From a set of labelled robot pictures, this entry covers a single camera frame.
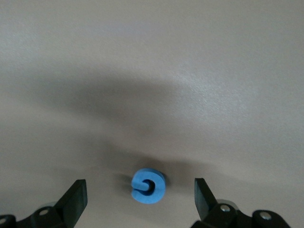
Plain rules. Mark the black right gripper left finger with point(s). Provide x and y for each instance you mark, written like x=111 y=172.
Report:
x=69 y=204

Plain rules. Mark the blue foam letter G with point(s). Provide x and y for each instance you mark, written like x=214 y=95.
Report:
x=140 y=197

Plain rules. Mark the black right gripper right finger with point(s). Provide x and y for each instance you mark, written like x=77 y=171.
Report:
x=207 y=207

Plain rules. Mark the brown table cover mat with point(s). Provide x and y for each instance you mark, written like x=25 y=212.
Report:
x=71 y=47

